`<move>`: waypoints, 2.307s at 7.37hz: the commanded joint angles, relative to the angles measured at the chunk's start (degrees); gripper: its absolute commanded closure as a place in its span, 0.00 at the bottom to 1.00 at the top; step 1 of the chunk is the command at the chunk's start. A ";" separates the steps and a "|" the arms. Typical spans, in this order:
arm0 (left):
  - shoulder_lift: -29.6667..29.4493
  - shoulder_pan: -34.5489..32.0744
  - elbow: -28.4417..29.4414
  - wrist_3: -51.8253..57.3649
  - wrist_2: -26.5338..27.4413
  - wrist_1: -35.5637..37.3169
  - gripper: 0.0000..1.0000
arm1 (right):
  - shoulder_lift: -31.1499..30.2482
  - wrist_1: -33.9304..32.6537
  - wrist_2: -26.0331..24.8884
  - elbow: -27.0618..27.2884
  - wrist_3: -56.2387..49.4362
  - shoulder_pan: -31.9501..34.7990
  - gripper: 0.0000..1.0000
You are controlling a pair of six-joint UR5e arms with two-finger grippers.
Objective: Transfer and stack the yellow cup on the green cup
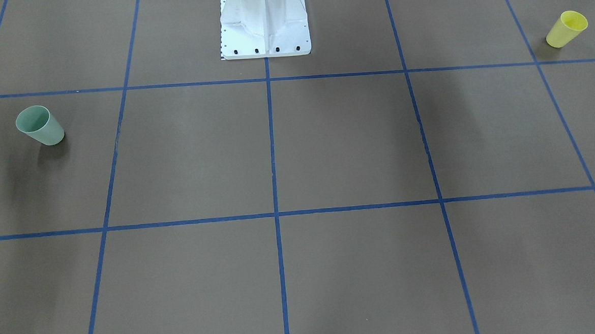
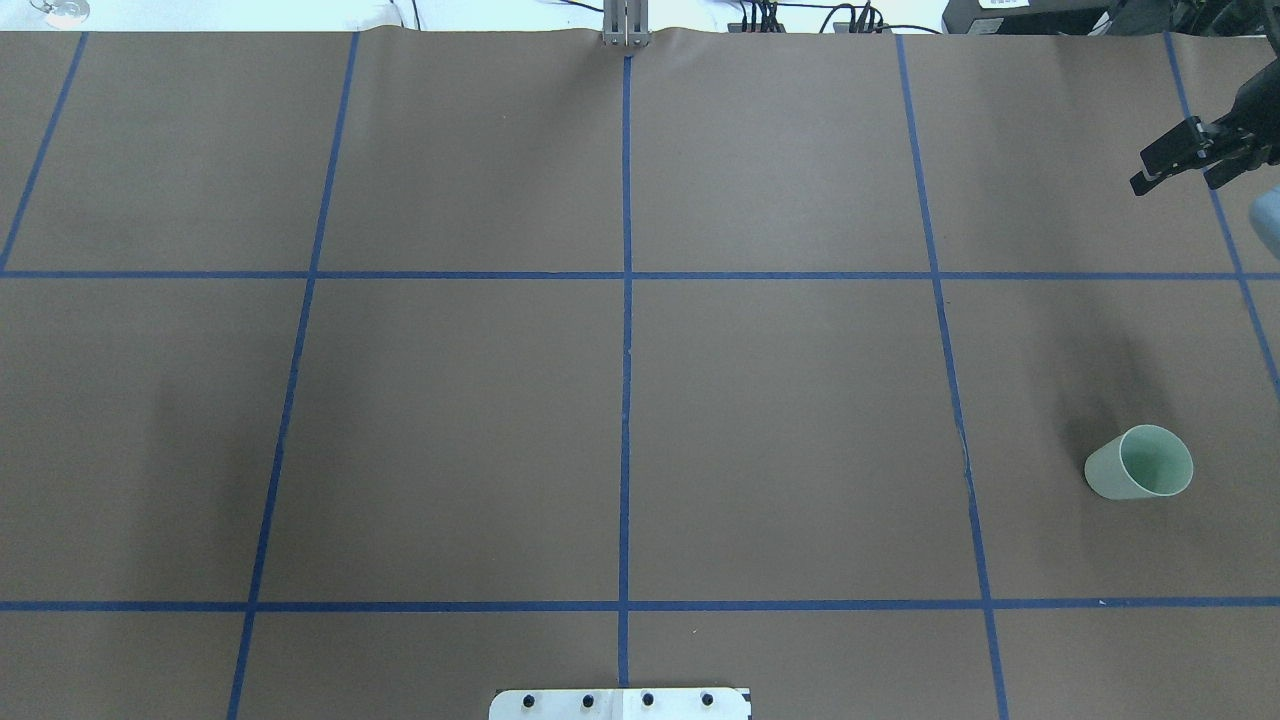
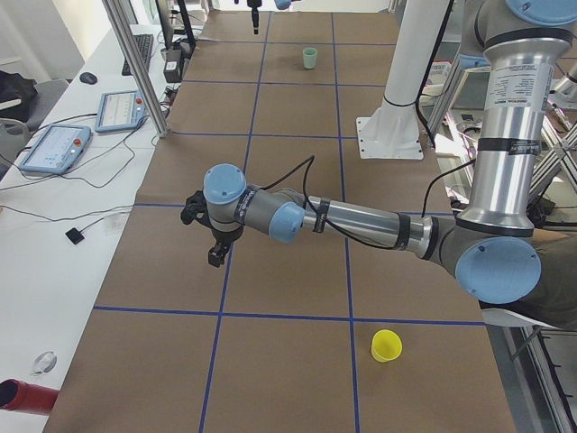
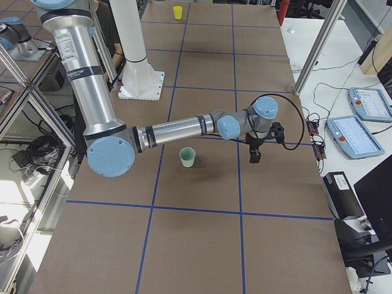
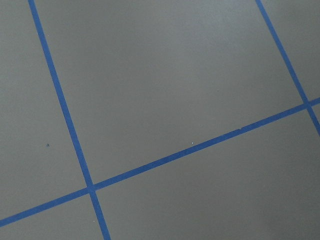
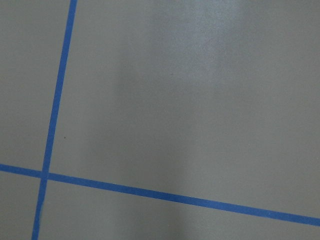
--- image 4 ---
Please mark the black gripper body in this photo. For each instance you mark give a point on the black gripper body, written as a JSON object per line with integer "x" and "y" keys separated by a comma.
{"x": 254, "y": 143}

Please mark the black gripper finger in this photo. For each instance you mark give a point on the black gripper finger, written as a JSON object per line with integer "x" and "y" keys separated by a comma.
{"x": 255, "y": 156}

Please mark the yellow plastic cup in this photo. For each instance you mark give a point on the yellow plastic cup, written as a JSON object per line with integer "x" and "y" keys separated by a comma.
{"x": 177, "y": 12}

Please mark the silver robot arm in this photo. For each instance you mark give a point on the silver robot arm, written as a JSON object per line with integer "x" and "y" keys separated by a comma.
{"x": 112, "y": 146}

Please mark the green plastic cup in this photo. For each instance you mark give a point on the green plastic cup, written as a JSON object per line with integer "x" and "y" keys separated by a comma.
{"x": 187, "y": 156}

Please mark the red circuit board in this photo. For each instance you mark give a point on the red circuit board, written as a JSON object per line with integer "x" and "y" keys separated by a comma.
{"x": 312, "y": 128}

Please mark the near teach pendant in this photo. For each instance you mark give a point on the near teach pendant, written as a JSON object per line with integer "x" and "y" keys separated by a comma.
{"x": 353, "y": 137}

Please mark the teach pendant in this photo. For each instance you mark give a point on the teach pendant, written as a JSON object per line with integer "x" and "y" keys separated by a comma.
{"x": 353, "y": 137}
{"x": 370, "y": 104}

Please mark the black computer box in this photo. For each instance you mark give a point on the black computer box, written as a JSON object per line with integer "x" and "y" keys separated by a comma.
{"x": 342, "y": 200}

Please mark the far teach pendant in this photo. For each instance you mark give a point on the far teach pendant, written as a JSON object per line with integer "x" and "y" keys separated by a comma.
{"x": 370, "y": 104}

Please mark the black monitor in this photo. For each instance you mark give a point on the black monitor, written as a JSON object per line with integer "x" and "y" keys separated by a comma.
{"x": 374, "y": 193}

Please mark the person in dark shirt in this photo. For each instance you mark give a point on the person in dark shirt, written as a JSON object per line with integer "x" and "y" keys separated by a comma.
{"x": 110, "y": 32}

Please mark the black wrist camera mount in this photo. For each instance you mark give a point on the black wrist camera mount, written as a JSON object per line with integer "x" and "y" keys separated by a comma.
{"x": 277, "y": 132}

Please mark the aluminium frame post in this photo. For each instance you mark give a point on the aluminium frame post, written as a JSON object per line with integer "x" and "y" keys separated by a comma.
{"x": 320, "y": 41}

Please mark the white pedestal column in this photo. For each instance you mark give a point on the white pedestal column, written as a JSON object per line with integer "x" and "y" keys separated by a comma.
{"x": 139, "y": 80}

